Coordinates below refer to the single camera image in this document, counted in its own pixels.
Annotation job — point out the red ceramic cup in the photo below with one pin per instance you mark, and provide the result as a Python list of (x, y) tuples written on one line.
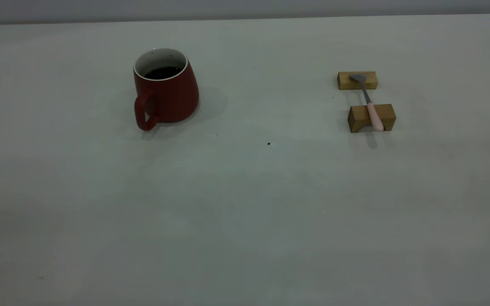
[(172, 97)]

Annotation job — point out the arched wooden block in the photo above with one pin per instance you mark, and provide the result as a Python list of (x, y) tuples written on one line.
[(359, 114)]

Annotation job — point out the flat rectangular wooden block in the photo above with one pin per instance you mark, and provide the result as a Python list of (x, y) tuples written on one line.
[(345, 81)]

